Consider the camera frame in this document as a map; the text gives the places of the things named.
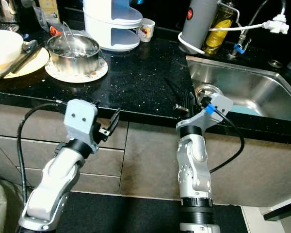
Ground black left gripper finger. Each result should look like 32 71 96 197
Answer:
106 107 122 133

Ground grey cabinet front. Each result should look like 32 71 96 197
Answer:
0 100 291 210

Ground floral patterned plate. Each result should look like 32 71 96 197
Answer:
45 57 109 84

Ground light blue cloth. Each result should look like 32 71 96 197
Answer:
228 103 265 117

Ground large steel pot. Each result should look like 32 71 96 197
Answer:
46 33 101 76

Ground yellow oil bottle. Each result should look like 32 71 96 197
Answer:
203 2 236 55

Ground grey water filter cylinder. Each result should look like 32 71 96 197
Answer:
180 0 222 55

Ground stainless steel sink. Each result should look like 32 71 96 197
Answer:
186 54 291 124

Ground white mug with cartoon print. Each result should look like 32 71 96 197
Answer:
136 18 157 44

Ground white tiered plastic rack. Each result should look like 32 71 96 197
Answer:
82 0 144 53

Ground round steel hole cover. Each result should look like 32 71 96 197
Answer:
267 59 285 69

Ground pale yellow plate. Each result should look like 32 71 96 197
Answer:
0 46 50 80

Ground chrome faucet pipe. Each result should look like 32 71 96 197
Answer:
240 0 288 45

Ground orange snack packet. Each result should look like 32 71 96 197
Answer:
48 24 69 37

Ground black chopsticks with spoon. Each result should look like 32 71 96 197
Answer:
0 40 42 79

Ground white faucet connector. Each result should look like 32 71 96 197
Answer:
264 15 291 35

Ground olive green bag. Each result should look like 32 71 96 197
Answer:
0 179 23 233

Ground cream bowl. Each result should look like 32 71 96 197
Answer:
0 29 24 69

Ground yellow printed box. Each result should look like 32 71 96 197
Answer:
36 0 62 23

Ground steel kettle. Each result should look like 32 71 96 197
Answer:
0 0 21 24

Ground blue cable clip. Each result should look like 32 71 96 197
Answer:
204 103 217 114

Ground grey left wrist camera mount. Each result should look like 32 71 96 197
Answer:
65 99 100 154

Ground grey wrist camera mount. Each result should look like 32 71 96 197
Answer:
65 99 100 154
178 92 235 131

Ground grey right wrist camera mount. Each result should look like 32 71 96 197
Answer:
178 92 235 131

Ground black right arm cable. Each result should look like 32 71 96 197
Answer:
210 109 246 174

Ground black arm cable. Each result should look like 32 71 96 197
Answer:
17 101 73 216
210 109 246 174

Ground blue handled valve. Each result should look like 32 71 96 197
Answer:
233 41 253 58

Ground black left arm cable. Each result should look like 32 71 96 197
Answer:
17 101 73 216

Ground white hose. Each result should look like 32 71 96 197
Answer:
178 23 270 55

